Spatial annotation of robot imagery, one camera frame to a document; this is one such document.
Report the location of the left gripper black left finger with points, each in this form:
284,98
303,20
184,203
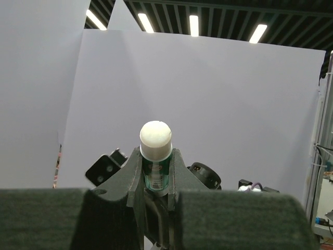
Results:
110,216

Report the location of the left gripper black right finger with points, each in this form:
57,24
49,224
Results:
201,218

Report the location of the green white glue stick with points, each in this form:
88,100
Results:
156,151

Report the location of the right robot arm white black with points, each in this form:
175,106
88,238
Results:
108,165

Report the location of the ceiling light strips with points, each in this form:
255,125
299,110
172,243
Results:
193,24

